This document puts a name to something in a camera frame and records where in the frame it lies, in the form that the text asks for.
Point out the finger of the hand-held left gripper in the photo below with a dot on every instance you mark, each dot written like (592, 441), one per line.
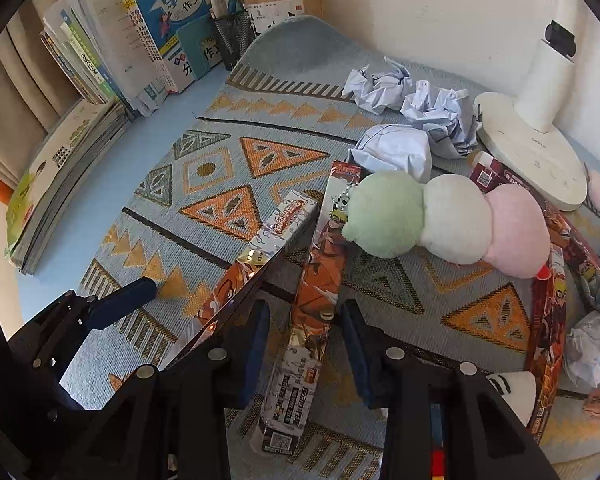
(125, 300)
(75, 417)

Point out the white pen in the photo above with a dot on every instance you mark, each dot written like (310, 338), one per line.
(216, 7)

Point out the three-colour dango plush toy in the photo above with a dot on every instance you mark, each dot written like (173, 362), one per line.
(445, 220)

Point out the black mesh pen holder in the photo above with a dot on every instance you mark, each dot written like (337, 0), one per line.
(235, 37)

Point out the white desk lamp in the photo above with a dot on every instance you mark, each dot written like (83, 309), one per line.
(530, 150)

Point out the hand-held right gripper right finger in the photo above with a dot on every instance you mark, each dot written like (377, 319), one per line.
(358, 355)

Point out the blue patterned woven mat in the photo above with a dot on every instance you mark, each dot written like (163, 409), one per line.
(290, 60)

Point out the stack of flat workbooks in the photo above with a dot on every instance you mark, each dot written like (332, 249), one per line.
(65, 175)

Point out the white paper ball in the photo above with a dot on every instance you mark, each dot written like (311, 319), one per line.
(395, 150)
(375, 85)
(440, 110)
(592, 345)

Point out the beige curtain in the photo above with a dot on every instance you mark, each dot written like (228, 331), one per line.
(10, 110)

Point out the row of thin workbooks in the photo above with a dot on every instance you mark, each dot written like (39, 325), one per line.
(75, 60)

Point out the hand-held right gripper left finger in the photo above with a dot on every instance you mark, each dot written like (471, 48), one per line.
(252, 350)

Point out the brown cardboard box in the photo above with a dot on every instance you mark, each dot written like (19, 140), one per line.
(290, 2)

